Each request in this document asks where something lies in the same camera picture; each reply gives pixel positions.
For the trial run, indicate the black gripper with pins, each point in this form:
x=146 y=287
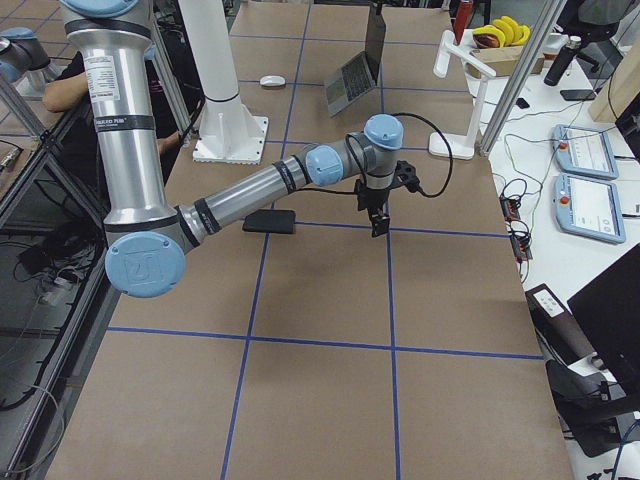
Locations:
x=371 y=201

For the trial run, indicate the grey laptop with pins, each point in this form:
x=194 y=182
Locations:
x=360 y=74

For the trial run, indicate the black mouse pad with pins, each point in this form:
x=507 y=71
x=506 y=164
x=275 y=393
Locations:
x=270 y=221

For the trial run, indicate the white computer mouse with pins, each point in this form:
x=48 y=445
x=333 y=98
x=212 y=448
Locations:
x=272 y=81

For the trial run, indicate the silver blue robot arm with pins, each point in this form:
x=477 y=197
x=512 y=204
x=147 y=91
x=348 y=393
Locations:
x=148 y=239
x=20 y=55

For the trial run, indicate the yellow bananas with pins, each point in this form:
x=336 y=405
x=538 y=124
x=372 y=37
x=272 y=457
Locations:
x=502 y=32

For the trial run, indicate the orange electronics board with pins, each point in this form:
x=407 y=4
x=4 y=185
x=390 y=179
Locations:
x=510 y=208

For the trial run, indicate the cardboard box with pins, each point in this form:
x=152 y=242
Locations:
x=502 y=60

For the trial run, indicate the black water bottle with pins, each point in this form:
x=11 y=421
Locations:
x=565 y=56

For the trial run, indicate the lower blue teach pendant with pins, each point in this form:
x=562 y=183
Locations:
x=588 y=207

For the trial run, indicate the blue teach pendant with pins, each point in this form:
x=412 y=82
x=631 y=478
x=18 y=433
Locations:
x=588 y=207
x=584 y=151

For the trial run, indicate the black smartphone on desk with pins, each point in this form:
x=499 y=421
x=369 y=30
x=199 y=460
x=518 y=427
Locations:
x=578 y=95

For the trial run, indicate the upper blue teach pendant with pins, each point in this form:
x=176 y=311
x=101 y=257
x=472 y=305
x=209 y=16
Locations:
x=584 y=151

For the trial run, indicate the black computer monitor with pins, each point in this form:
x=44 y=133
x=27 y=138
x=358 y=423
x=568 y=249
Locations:
x=607 y=311

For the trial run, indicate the aluminium frame post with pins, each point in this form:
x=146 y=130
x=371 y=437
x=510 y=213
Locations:
x=550 y=12

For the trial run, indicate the white camera mast base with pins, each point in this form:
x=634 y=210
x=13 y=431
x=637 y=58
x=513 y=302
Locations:
x=228 y=132

